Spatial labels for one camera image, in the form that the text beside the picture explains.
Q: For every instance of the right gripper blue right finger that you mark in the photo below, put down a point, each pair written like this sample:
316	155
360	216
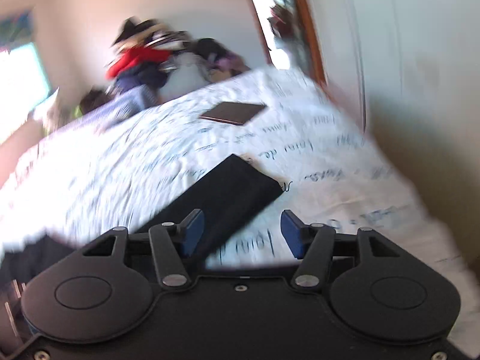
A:
296	233

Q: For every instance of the black pants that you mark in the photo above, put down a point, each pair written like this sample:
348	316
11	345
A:
230	196

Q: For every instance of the white script-print quilt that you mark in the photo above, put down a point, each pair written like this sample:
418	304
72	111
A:
79	182

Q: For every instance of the navy folded clothes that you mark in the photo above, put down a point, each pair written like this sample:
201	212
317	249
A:
144	74

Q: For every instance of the dark tablet on bed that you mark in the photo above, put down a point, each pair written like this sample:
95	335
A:
233	113

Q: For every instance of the grey clothes bundle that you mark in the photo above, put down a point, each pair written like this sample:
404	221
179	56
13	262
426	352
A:
189	76

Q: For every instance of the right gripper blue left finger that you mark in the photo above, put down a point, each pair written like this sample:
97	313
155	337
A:
191	231

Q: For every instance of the window with teal frame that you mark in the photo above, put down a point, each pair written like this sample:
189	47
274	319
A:
24	85

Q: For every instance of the red jacket on pile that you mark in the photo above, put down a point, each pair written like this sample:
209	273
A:
135	56

